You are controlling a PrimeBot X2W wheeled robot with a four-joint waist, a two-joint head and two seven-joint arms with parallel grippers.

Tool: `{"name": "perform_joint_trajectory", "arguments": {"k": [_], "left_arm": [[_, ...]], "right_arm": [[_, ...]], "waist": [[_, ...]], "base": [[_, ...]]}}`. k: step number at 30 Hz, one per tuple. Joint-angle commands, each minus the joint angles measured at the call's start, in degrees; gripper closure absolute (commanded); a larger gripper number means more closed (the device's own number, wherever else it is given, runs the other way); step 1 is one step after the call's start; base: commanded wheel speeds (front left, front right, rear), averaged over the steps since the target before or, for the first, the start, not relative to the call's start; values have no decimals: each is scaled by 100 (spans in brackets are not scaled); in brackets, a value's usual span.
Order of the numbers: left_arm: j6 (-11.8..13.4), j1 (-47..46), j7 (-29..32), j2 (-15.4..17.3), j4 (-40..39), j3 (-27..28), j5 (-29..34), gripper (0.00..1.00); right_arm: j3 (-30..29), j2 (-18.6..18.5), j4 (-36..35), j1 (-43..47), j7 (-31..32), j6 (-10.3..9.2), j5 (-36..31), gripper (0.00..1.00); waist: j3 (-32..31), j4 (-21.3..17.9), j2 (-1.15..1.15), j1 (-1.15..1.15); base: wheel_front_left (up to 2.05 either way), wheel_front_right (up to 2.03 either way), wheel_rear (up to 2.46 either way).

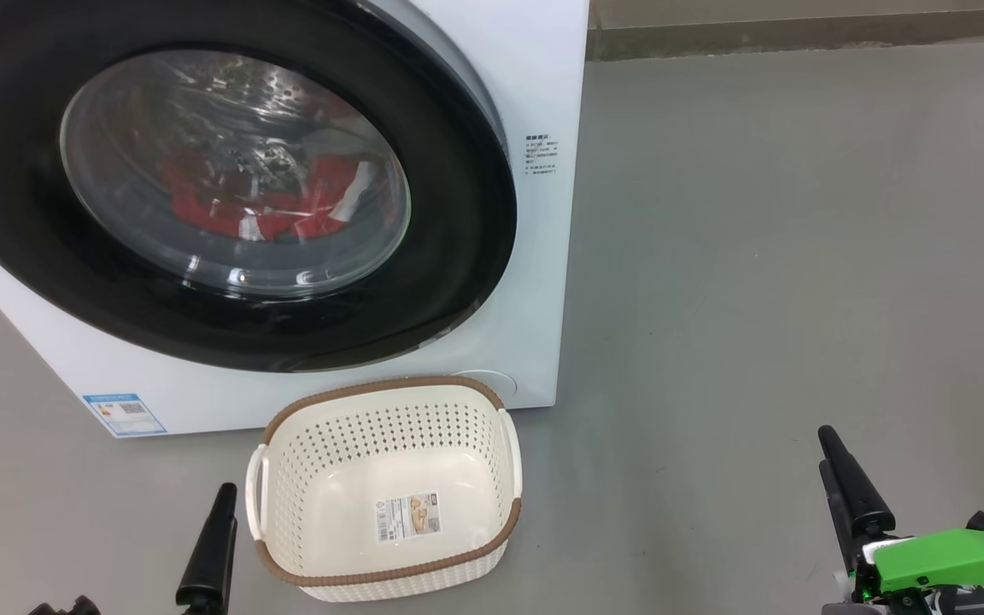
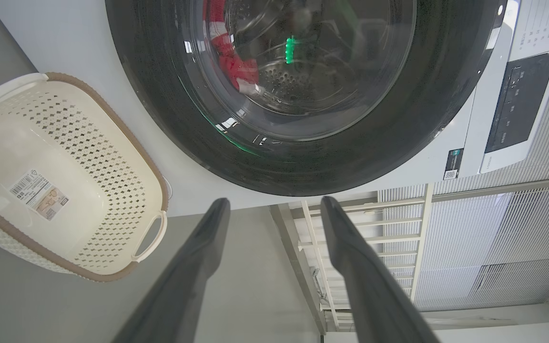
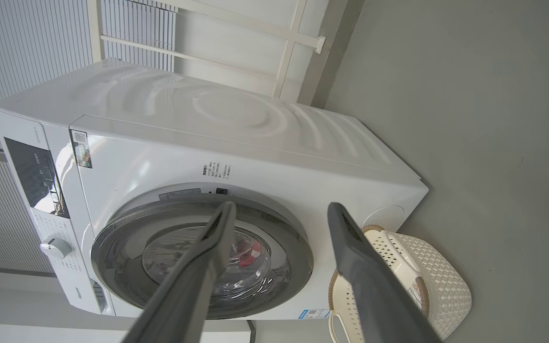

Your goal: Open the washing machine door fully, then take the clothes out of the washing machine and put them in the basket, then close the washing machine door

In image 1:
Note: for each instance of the white paper label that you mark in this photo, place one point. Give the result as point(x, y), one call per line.
point(125, 414)

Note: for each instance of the round white filter cover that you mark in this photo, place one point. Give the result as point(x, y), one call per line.
point(496, 384)

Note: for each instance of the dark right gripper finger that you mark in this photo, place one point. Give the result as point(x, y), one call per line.
point(863, 504)
point(838, 512)

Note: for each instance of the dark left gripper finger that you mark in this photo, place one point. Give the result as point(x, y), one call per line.
point(206, 564)

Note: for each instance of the black round glass washer door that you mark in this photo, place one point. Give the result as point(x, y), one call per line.
point(22, 171)

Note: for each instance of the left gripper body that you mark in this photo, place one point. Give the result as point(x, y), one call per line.
point(69, 606)

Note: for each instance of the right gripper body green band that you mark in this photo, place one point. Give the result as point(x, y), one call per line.
point(945, 559)

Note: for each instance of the product label sticker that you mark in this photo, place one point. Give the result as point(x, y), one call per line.
point(407, 517)

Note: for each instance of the white front-load washing machine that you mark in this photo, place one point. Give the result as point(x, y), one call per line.
point(535, 77)

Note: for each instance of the cream perforated laundry basket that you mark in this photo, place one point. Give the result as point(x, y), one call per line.
point(347, 478)

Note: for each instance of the red and white jersey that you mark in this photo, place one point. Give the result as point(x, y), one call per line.
point(202, 205)

